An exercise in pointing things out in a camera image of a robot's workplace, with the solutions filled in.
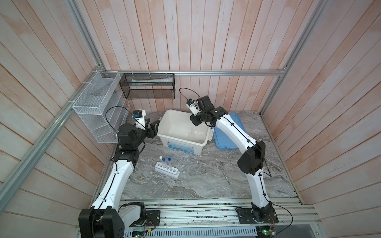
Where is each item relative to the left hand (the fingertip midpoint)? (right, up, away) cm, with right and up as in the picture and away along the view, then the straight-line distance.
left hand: (155, 122), depth 75 cm
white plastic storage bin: (+9, -6, +34) cm, 35 cm away
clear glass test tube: (+3, -19, +3) cm, 20 cm away
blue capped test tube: (+4, -23, +6) cm, 24 cm away
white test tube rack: (+6, -28, +10) cm, 31 cm away
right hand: (+20, +4, +14) cm, 25 cm away
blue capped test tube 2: (+7, -20, +3) cm, 22 cm away
